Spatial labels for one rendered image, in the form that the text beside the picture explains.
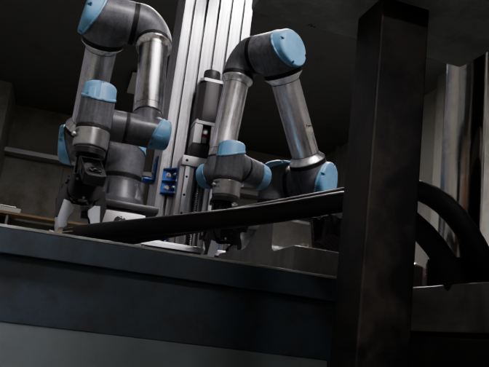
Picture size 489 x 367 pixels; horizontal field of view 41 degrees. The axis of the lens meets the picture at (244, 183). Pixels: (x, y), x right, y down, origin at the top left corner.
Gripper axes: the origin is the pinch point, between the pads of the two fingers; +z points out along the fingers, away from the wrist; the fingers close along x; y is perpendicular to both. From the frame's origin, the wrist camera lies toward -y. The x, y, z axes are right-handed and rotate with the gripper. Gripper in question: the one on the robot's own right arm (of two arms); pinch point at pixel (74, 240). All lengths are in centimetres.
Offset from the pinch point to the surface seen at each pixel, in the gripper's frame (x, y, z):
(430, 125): -425, 380, -232
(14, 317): 14.8, -42.1, 16.9
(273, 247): -32.3, -26.3, -2.0
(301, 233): -38.0, -26.7, -5.8
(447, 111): -37, -66, -20
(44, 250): 12.9, -44.3, 7.4
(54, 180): -120, 788, -175
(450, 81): -37, -67, -25
